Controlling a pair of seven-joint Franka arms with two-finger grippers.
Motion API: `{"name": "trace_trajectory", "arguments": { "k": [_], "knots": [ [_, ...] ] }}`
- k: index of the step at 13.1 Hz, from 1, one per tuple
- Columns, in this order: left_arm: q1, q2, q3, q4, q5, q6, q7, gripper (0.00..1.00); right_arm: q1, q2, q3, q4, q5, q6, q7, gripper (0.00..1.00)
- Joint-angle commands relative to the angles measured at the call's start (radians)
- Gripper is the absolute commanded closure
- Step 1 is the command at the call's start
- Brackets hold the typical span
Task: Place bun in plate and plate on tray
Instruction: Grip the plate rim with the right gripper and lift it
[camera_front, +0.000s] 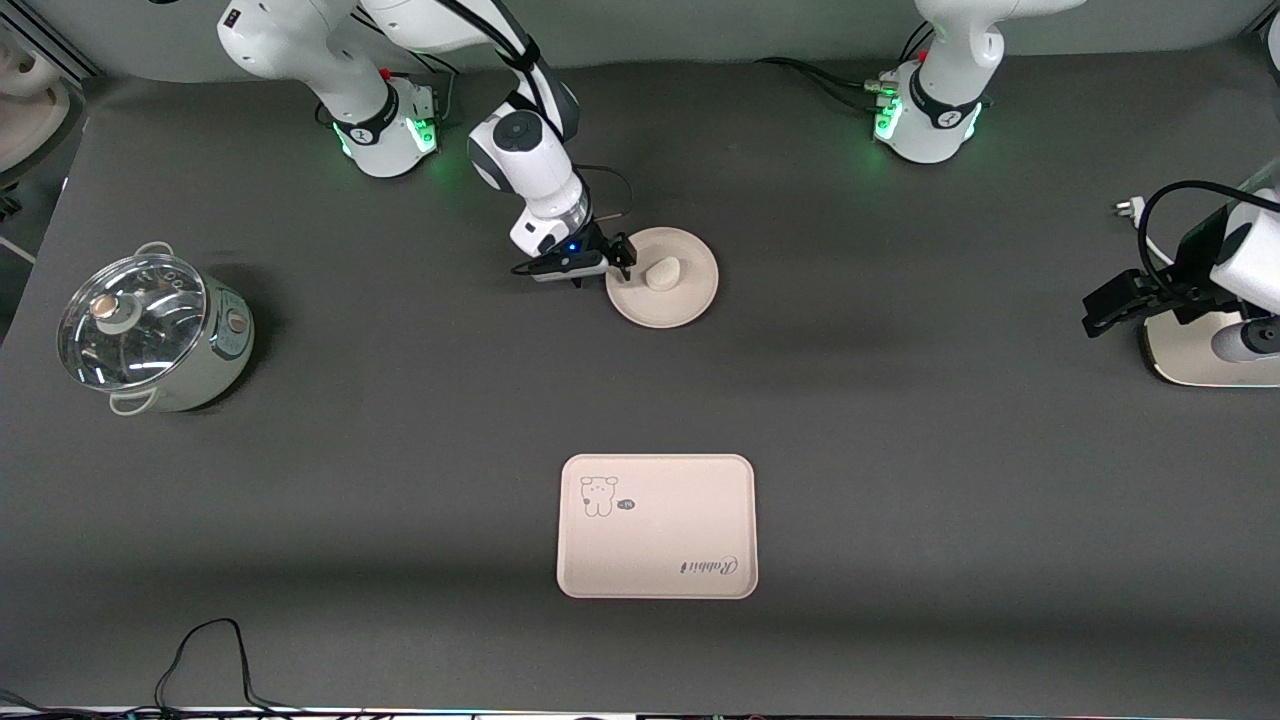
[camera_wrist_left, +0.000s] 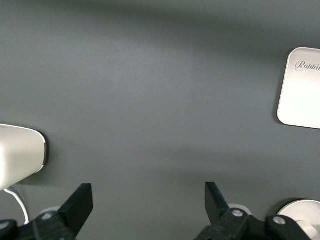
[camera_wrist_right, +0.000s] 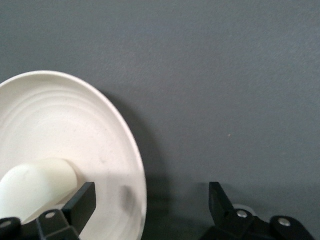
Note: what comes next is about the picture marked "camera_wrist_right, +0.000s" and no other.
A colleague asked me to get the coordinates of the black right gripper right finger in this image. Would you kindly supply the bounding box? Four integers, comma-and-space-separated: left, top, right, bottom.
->
199, 181, 316, 240

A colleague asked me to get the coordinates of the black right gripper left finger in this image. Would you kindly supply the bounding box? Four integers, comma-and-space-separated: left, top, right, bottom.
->
0, 182, 97, 240

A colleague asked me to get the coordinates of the white steamed bun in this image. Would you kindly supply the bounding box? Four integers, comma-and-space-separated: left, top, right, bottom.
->
0, 158, 79, 223

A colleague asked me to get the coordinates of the round cream plate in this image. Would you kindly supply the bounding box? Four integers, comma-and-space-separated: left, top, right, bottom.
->
0, 70, 147, 240

